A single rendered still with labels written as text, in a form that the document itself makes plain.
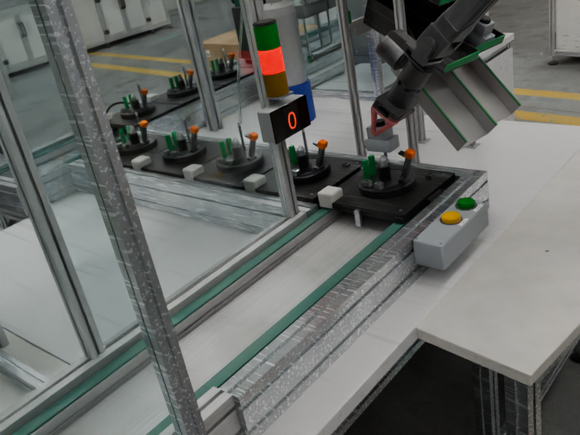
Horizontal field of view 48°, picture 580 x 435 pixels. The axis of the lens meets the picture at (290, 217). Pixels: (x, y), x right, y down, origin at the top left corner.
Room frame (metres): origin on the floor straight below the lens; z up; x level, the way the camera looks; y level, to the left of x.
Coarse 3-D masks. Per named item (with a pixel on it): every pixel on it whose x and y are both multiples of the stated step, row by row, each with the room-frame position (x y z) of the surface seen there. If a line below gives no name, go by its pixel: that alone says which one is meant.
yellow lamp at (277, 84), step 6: (282, 72) 1.38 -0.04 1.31; (264, 78) 1.39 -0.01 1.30; (270, 78) 1.37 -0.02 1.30; (276, 78) 1.37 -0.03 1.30; (282, 78) 1.38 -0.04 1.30; (264, 84) 1.39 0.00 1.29; (270, 84) 1.38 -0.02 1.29; (276, 84) 1.37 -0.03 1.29; (282, 84) 1.38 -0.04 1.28; (270, 90) 1.38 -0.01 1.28; (276, 90) 1.37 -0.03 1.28; (282, 90) 1.37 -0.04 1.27; (288, 90) 1.39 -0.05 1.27; (270, 96) 1.38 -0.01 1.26; (276, 96) 1.37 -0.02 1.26
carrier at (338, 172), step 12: (288, 156) 1.65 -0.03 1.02; (300, 156) 1.62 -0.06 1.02; (312, 156) 1.74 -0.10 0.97; (324, 156) 1.72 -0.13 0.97; (300, 168) 1.62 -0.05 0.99; (312, 168) 1.60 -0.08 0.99; (324, 168) 1.59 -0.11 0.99; (336, 168) 1.62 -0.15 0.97; (348, 168) 1.60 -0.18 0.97; (360, 168) 1.60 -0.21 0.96; (300, 180) 1.56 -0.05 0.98; (312, 180) 1.56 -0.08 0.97; (324, 180) 1.56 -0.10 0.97; (336, 180) 1.54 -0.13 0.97; (300, 192) 1.51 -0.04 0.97; (312, 192) 1.50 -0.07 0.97
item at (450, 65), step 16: (368, 0) 1.73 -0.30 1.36; (384, 0) 1.77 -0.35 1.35; (416, 0) 1.76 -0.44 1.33; (368, 16) 1.73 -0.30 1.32; (384, 16) 1.69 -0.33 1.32; (416, 16) 1.77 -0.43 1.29; (432, 16) 1.72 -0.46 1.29; (384, 32) 1.69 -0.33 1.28; (416, 32) 1.72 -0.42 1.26; (464, 48) 1.65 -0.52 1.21; (432, 64) 1.57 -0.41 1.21; (448, 64) 1.58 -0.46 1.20; (464, 64) 1.59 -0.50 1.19
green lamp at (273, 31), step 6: (270, 24) 1.38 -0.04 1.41; (276, 24) 1.39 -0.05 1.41; (258, 30) 1.38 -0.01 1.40; (264, 30) 1.37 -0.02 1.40; (270, 30) 1.37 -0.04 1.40; (276, 30) 1.38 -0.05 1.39; (258, 36) 1.38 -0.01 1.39; (264, 36) 1.37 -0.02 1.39; (270, 36) 1.37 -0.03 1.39; (276, 36) 1.38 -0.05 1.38; (258, 42) 1.38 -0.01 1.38; (264, 42) 1.37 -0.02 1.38; (270, 42) 1.37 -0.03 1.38; (276, 42) 1.38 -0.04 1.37; (258, 48) 1.39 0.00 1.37; (264, 48) 1.37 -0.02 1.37; (270, 48) 1.37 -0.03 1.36
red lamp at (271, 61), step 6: (276, 48) 1.38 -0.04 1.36; (258, 54) 1.39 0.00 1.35; (264, 54) 1.38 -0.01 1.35; (270, 54) 1.37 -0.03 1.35; (276, 54) 1.38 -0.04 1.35; (264, 60) 1.38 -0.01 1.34; (270, 60) 1.37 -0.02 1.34; (276, 60) 1.37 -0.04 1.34; (282, 60) 1.39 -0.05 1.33; (264, 66) 1.38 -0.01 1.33; (270, 66) 1.37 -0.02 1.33; (276, 66) 1.37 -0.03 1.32; (282, 66) 1.38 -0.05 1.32; (264, 72) 1.38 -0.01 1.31; (270, 72) 1.37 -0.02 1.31; (276, 72) 1.37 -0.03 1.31
